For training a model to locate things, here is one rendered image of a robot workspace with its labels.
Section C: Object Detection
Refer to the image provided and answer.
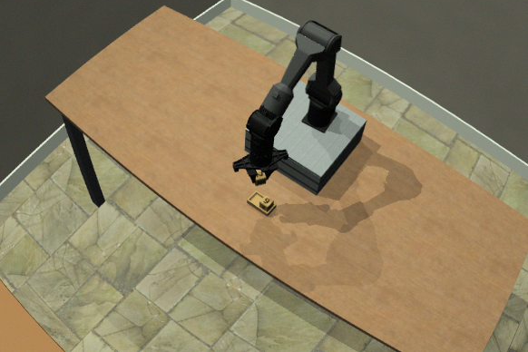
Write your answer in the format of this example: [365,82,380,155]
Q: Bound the tan shallow tray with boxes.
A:
[247,191,277,217]

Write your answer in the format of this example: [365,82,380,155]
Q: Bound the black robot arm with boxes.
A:
[246,20,342,157]

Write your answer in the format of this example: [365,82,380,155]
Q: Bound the yellow number cube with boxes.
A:
[255,170,267,186]
[259,195,274,212]

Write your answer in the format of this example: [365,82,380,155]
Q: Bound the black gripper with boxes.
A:
[233,150,288,183]

